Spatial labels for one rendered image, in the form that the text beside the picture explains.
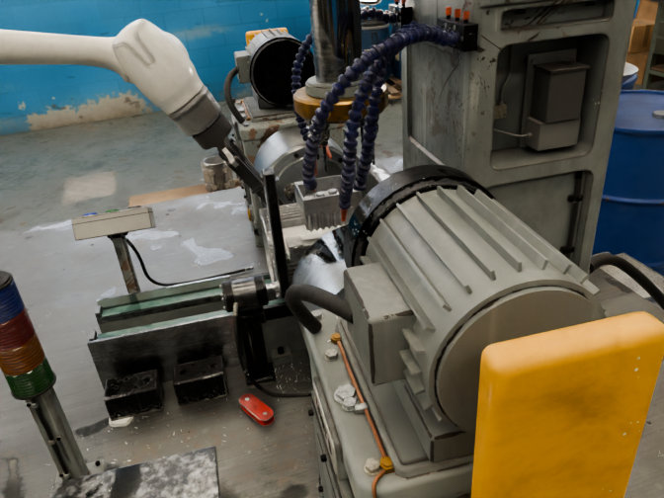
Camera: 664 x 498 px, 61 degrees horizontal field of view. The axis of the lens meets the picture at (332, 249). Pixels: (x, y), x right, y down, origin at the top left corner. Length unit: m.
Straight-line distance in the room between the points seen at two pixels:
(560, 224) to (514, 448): 0.82
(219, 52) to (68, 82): 1.60
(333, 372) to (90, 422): 0.69
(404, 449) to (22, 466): 0.82
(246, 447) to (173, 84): 0.66
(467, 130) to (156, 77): 0.55
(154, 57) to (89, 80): 5.62
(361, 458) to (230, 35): 6.26
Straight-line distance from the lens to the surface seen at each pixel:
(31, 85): 6.75
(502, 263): 0.47
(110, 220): 1.37
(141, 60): 1.07
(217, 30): 6.63
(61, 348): 1.47
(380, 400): 0.60
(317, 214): 1.12
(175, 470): 0.93
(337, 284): 0.83
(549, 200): 1.17
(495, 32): 0.99
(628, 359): 0.43
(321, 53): 1.05
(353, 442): 0.58
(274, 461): 1.05
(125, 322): 1.31
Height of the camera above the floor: 1.60
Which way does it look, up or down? 29 degrees down
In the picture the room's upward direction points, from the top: 5 degrees counter-clockwise
